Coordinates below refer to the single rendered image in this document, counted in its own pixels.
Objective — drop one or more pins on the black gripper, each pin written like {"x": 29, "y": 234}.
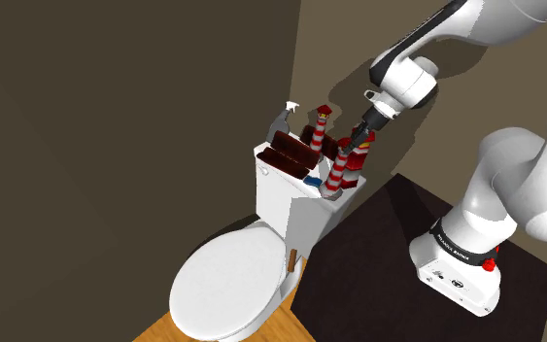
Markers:
{"x": 373, "y": 121}

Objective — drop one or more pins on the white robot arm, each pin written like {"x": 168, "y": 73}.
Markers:
{"x": 505, "y": 189}

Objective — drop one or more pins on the wide red white lighthouse figure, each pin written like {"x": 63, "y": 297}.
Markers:
{"x": 357, "y": 166}

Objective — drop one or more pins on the dark red wooden rack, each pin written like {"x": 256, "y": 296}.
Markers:
{"x": 289, "y": 154}
{"x": 329, "y": 144}

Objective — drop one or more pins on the slim red white lighthouse figure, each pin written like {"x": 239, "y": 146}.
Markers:
{"x": 319, "y": 132}
{"x": 336, "y": 173}

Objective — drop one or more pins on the small blue block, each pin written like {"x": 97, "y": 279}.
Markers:
{"x": 312, "y": 181}

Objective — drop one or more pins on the grey spray bottle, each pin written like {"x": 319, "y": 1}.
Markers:
{"x": 280, "y": 125}

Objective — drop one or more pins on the dark robot stand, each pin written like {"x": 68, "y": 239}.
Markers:
{"x": 367, "y": 265}

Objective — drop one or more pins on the small brown cylinder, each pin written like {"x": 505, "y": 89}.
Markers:
{"x": 293, "y": 260}

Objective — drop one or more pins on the white toilet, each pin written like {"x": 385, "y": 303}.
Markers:
{"x": 235, "y": 279}

